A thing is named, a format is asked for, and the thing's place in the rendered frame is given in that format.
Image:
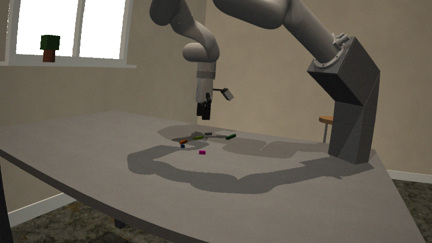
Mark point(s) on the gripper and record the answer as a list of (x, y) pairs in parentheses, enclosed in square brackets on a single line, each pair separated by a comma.
[(204, 95)]

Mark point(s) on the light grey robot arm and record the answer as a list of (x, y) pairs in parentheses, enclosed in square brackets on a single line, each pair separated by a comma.
[(295, 16)]

